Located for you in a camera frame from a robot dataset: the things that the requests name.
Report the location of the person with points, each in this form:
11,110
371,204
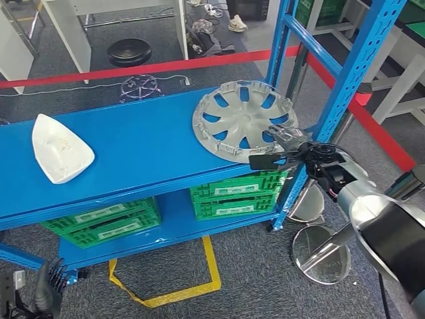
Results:
237,24

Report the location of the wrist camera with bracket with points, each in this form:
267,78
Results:
7,290
265,161

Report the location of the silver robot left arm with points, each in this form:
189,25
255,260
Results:
23,312

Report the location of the black round stool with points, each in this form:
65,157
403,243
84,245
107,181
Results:
129,53

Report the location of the white table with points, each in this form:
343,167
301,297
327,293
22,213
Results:
69,31

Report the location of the green crate stack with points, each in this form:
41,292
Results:
328,11

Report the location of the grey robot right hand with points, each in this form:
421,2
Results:
291,138

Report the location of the white plastic shell part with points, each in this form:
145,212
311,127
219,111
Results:
59,149

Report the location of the white cabinet panel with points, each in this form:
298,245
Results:
13,57

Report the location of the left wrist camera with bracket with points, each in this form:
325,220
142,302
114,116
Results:
7,290

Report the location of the green folding crate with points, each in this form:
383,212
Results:
99,224
232,198

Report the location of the black microwave oven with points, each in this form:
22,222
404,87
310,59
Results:
255,9

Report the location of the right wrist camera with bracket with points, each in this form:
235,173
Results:
265,161

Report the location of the grey plastic wheel hubcap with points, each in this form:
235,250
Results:
242,119

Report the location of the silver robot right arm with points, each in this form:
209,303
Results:
392,233

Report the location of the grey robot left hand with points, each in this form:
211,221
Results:
48,295

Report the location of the grey bag pile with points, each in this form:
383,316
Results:
209,40

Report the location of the red barrier belt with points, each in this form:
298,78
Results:
133,69
381,136

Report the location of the white workbench frame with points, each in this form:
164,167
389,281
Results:
403,86

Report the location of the dark stanchion pole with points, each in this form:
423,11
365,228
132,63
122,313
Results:
296,79

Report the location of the white power strip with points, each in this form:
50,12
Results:
213,10

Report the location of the chrome star chair base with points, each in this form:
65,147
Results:
141,87

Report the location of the blue metal shelf rack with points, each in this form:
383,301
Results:
133,145

